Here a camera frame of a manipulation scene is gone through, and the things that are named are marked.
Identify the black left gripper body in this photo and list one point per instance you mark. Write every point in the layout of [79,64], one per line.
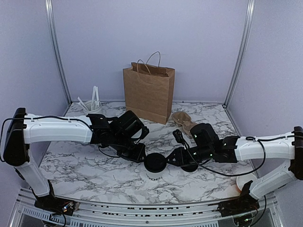
[123,149]

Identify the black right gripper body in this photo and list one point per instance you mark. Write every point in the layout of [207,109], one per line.
[204,153]

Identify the black plastic cup lid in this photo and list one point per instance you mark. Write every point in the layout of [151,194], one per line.
[155,162]

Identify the white paper coffee cup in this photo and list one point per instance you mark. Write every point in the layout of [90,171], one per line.
[154,176]

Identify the brown cardboard cup carrier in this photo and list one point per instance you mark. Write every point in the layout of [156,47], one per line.
[184,121]

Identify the brown paper bag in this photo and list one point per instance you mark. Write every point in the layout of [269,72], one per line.
[149,91]

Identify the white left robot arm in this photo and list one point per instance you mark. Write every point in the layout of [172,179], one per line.
[26,129]

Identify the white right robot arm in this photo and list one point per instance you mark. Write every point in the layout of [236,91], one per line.
[232,149]

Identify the black cup lid stack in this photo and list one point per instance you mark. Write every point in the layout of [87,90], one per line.
[190,169]

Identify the white cup with stirrers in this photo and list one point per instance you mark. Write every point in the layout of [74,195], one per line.
[94,105]

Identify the white orange paper cup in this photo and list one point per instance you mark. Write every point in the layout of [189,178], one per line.
[242,180]

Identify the aluminium front rail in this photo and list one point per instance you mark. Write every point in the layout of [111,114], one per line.
[104,214]

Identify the right aluminium frame post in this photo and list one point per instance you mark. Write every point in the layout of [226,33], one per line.
[242,49]

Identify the aluminium frame post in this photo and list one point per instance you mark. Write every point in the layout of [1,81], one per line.
[56,49]
[242,49]

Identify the left aluminium frame post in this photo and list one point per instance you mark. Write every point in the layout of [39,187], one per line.
[56,49]

